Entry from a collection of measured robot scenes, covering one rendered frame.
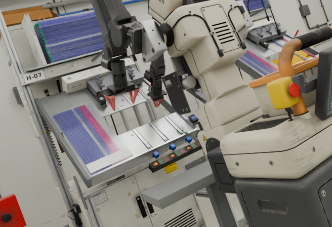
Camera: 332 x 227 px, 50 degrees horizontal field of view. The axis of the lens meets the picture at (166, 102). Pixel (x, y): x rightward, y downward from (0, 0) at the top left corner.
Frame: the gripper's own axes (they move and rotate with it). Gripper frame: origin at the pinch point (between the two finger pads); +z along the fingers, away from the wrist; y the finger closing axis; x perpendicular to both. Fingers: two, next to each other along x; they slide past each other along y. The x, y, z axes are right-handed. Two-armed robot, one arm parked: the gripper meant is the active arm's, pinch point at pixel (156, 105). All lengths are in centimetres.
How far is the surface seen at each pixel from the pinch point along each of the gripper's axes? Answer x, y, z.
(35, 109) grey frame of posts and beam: -39, 61, 2
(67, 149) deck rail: 6, 60, 1
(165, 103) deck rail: -1.6, -8.0, 2.6
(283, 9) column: -130, -295, 34
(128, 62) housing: -39.9, -4.5, -10.5
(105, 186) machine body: 12, 44, 33
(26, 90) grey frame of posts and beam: -48, 62, -7
